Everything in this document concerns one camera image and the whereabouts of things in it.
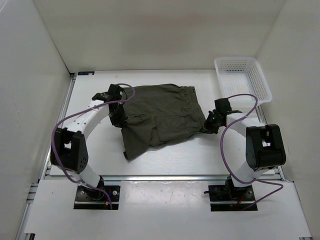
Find small blue corner label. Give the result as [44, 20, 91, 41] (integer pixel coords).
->
[77, 71, 95, 76]

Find aluminium frame rail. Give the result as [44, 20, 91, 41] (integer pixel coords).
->
[18, 72, 286, 236]

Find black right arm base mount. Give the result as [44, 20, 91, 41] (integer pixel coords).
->
[203, 179, 258, 212]

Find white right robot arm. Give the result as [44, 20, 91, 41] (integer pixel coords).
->
[204, 97, 287, 200]

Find white plastic mesh basket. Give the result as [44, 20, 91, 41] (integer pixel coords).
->
[214, 57, 273, 105]

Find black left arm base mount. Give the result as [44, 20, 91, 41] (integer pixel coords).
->
[73, 180, 121, 210]

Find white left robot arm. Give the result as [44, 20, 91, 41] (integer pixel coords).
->
[50, 83, 132, 200]

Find olive green shorts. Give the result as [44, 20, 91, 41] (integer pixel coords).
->
[121, 83, 206, 161]

